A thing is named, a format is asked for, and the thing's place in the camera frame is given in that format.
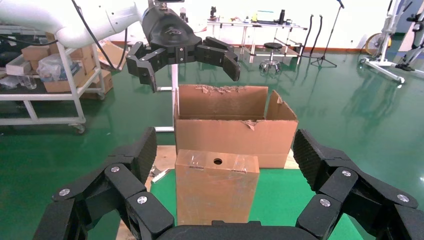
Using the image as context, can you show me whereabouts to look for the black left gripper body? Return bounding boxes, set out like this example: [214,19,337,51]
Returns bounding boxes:
[141,5,203,66]

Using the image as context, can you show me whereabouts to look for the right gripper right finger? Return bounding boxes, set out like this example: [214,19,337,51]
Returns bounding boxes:
[292,129,424,240]

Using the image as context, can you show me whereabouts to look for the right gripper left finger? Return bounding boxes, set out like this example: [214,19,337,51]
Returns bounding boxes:
[32,126,175,240]

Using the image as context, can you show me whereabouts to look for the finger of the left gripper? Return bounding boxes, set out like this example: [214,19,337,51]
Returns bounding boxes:
[194,36,242,83]
[124,41,168,94]

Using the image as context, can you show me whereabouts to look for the small taped cardboard box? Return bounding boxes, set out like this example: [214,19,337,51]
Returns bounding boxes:
[174,149,261,227]

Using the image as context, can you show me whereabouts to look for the flat cardboard sheet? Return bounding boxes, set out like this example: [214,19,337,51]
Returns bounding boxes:
[96,39,128,71]

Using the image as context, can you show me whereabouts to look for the brown cardboard box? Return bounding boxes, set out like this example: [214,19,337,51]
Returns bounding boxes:
[81,68,114,100]
[67,44,97,75]
[43,66,88,94]
[20,44,51,62]

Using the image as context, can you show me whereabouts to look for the large open cardboard carton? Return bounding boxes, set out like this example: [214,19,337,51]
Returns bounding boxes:
[173,84,299,169]

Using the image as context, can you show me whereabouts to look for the white flat box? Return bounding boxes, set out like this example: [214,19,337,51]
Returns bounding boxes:
[5,53,33,77]

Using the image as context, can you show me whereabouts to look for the green table cloth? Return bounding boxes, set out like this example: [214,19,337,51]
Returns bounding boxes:
[149,168,365,240]

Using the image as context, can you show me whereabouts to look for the black wheeled stool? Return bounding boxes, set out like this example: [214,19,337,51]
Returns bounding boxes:
[258,42,283,74]

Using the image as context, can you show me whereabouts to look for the clear plastic bag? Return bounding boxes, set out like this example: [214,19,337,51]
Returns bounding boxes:
[35,52,81,83]

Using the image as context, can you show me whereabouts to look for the black curved pole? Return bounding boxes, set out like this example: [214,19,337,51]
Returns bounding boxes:
[309,14,324,58]
[299,13,315,59]

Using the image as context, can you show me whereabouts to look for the white wheeled shelf cart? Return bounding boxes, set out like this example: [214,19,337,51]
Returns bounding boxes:
[0,24,107,135]

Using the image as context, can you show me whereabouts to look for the black tripod stand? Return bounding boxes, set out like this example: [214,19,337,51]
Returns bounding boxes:
[310,0,345,69]

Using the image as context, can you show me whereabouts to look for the clear plastic jar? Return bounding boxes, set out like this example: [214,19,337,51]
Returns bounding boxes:
[17,74,38,91]

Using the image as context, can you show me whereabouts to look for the white rig stand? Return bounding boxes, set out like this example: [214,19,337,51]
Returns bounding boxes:
[359,0,415,84]

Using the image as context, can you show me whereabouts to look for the yellow floor fan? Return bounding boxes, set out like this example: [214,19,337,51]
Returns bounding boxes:
[364,32,393,57]

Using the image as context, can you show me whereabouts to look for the black rig stand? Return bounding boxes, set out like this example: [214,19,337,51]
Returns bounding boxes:
[395,12,424,72]

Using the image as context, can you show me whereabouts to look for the white metal stand frame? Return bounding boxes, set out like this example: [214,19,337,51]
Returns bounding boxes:
[153,62,180,133]

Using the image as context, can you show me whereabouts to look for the white metal frame table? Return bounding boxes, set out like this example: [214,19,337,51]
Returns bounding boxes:
[205,19,310,66]

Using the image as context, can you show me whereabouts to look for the thin black cable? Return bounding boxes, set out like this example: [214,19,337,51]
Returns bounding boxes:
[70,0,129,72]

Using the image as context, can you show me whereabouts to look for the thick black cable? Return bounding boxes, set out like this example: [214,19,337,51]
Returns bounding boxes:
[0,33,59,47]

